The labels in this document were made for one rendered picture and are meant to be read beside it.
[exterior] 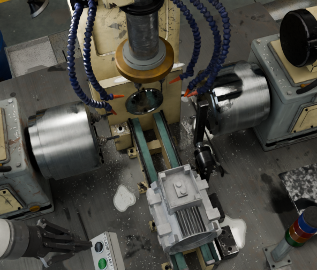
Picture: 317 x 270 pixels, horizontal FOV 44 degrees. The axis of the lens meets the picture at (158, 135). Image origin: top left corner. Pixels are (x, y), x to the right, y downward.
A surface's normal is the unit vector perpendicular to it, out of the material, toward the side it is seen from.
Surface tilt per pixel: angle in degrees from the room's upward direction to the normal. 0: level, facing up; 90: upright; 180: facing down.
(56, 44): 0
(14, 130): 0
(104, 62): 90
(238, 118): 69
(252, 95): 39
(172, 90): 90
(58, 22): 0
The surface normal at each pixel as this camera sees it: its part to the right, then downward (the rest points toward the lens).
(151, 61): -0.02, -0.51
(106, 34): 0.29, 0.82
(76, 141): 0.17, 0.12
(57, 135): 0.11, -0.13
